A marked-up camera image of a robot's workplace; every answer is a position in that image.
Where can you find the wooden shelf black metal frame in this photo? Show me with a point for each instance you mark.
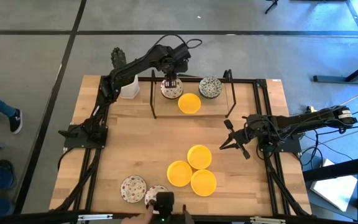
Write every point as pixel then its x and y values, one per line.
pixel 166 109

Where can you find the green cactus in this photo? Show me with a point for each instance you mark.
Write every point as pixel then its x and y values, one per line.
pixel 118 57

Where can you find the black tripod foot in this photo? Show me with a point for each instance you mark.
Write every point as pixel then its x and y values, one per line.
pixel 271 6

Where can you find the black stand beam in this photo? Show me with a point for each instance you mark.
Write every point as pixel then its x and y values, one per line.
pixel 337 80

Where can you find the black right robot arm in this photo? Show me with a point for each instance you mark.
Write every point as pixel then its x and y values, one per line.
pixel 306 119

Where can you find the black frame crossbar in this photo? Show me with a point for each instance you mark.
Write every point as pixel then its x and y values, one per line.
pixel 129 216

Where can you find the red floral mini bowl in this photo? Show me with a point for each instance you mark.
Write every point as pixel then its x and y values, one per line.
pixel 133 189
pixel 150 196
pixel 172 92

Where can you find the silver aluminium bracket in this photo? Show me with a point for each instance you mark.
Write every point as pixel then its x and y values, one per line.
pixel 95 216
pixel 267 220

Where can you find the black table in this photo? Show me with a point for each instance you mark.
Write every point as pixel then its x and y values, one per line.
pixel 331 171

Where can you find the white panel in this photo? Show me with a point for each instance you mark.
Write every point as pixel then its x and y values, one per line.
pixel 334 186

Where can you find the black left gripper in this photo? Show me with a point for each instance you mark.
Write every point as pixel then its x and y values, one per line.
pixel 172 67

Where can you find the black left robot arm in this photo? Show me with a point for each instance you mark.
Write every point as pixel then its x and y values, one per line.
pixel 129 67

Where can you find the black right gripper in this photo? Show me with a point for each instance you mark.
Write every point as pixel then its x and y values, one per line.
pixel 256 130

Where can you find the white plant pot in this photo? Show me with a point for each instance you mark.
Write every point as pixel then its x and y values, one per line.
pixel 130 90

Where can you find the black aluminium table frame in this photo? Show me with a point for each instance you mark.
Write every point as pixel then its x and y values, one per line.
pixel 256 99

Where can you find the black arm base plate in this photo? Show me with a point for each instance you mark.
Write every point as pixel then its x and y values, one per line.
pixel 73 143
pixel 291 148

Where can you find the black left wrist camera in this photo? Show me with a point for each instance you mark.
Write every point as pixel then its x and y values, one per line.
pixel 182 52

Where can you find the person's hand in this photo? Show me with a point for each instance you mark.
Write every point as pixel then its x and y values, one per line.
pixel 141 217

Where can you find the blue floral mini bowl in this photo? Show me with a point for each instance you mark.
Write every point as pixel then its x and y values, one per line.
pixel 210 87

